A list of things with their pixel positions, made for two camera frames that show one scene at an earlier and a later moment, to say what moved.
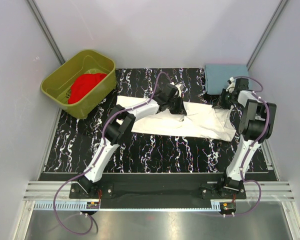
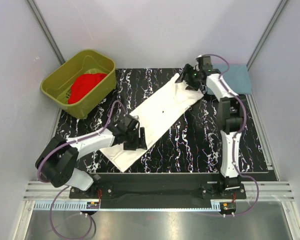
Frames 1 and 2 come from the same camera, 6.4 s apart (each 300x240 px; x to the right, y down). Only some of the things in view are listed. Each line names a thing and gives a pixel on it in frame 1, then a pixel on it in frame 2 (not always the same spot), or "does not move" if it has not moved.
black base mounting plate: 165,186 does not move
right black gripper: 219,103 to 188,70
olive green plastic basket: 78,85 does not move
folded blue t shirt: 217,76 does not move
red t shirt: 83,85 does not move
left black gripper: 180,109 to 139,143
